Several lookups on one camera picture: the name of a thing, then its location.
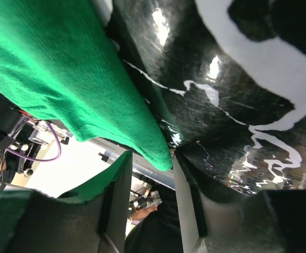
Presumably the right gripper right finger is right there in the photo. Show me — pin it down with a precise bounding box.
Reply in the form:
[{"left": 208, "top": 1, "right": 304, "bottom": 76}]
[{"left": 173, "top": 153, "right": 306, "bottom": 252}]

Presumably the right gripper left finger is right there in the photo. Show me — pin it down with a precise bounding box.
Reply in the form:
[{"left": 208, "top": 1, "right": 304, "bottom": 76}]
[{"left": 0, "top": 151, "right": 133, "bottom": 252}]

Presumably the green t shirt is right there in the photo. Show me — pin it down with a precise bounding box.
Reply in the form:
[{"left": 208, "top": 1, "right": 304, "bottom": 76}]
[{"left": 0, "top": 1, "right": 172, "bottom": 171}]

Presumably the person in background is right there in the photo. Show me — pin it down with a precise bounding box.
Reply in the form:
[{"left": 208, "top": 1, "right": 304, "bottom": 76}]
[{"left": 124, "top": 184, "right": 183, "bottom": 252}]

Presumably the background lab equipment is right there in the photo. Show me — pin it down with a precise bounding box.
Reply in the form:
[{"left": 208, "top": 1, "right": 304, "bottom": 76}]
[{"left": 0, "top": 93, "right": 73, "bottom": 190}]

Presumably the black marble pattern mat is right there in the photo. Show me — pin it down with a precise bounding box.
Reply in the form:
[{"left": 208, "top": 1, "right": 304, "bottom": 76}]
[{"left": 89, "top": 0, "right": 306, "bottom": 197}]

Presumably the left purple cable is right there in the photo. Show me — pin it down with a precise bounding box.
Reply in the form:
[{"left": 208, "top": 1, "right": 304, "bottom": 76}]
[{"left": 5, "top": 120, "right": 62, "bottom": 162}]

